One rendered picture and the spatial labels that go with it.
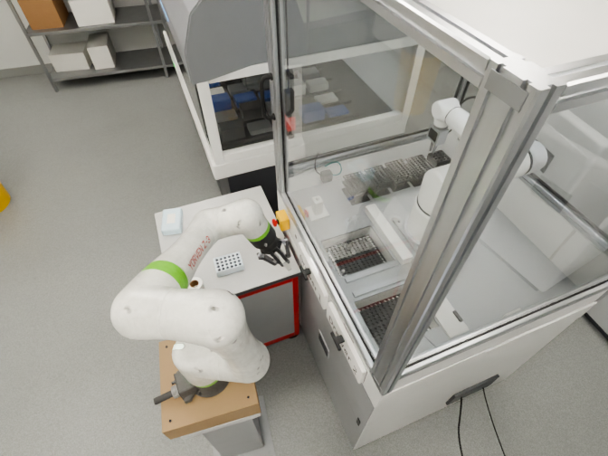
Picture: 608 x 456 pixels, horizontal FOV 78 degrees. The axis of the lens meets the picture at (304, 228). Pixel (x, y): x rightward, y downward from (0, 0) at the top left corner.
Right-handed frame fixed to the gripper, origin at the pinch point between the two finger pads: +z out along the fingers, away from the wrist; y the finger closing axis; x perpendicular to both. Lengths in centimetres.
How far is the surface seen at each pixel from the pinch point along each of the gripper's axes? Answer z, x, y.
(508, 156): -80, 55, -43
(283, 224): 14.7, -29.1, -4.3
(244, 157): 11, -80, -1
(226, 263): 13.1, -24.4, 26.8
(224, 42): -46, -80, -22
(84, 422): 54, -10, 142
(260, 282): 19.9, -11.0, 17.2
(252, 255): 20.4, -26.7, 15.9
